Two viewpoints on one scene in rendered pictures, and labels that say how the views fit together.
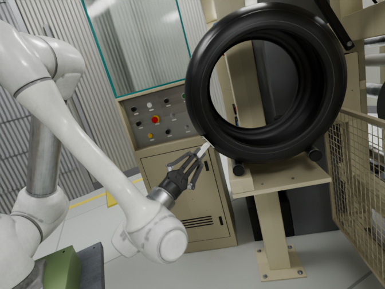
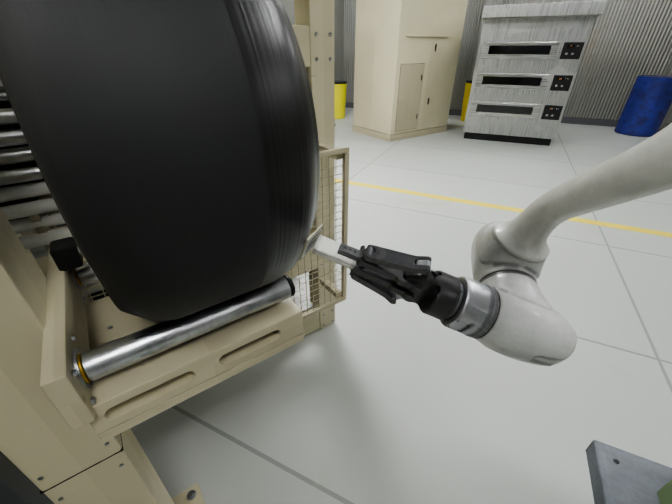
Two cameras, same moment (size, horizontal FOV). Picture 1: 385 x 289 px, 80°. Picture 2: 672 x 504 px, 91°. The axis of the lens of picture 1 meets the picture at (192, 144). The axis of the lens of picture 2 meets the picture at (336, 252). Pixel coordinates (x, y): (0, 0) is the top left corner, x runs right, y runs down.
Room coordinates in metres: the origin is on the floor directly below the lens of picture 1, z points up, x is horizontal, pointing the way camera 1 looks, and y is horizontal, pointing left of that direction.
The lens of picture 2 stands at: (1.11, 0.28, 1.30)
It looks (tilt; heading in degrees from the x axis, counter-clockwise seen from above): 32 degrees down; 224
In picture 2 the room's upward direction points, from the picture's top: straight up
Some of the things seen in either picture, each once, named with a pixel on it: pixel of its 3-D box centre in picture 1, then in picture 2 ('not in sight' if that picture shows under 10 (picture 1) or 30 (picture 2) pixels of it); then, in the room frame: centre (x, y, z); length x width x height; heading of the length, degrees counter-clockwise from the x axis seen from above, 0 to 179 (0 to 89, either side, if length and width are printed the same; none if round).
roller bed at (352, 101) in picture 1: (332, 89); (13, 178); (1.10, -0.73, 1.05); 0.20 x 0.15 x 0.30; 170
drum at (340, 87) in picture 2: not in sight; (336, 99); (-4.40, -5.03, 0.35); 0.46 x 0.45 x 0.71; 109
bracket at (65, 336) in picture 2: not in sight; (69, 317); (1.13, -0.35, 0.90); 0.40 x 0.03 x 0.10; 80
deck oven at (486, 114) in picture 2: not in sight; (520, 78); (-5.00, -1.65, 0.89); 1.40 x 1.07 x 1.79; 111
